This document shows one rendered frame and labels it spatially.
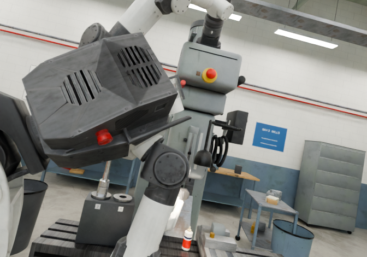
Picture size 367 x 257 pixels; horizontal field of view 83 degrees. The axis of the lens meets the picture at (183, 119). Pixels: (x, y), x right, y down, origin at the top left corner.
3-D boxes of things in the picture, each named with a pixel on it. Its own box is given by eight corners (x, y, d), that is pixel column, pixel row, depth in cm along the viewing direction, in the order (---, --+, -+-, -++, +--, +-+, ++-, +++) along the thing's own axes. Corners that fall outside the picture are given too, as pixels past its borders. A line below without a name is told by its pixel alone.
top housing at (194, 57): (237, 90, 86) (245, 52, 87) (176, 75, 84) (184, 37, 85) (211, 104, 133) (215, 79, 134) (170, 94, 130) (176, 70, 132)
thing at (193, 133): (189, 174, 91) (199, 127, 93) (181, 172, 91) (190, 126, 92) (188, 172, 95) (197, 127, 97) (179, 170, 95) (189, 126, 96)
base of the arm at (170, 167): (165, 204, 48) (198, 167, 50) (126, 166, 50) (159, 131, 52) (169, 193, 63) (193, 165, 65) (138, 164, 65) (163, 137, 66)
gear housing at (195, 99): (224, 115, 95) (228, 93, 95) (172, 103, 92) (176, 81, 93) (207, 118, 128) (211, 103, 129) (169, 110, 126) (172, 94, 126)
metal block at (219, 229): (223, 240, 102) (225, 228, 102) (211, 238, 101) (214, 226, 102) (220, 235, 107) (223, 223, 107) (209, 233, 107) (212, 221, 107)
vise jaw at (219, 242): (235, 253, 96) (237, 244, 96) (203, 247, 95) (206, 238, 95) (231, 245, 102) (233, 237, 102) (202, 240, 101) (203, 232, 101)
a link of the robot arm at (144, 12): (157, -43, 65) (110, 12, 68) (181, -27, 60) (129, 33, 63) (172, -14, 75) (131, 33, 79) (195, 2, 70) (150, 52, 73)
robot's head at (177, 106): (165, 117, 68) (187, 109, 71) (155, 87, 66) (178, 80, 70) (157, 117, 73) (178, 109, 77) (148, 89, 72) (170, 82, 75)
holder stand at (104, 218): (125, 246, 95) (135, 203, 96) (74, 243, 89) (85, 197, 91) (126, 233, 106) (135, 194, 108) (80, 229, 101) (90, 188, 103)
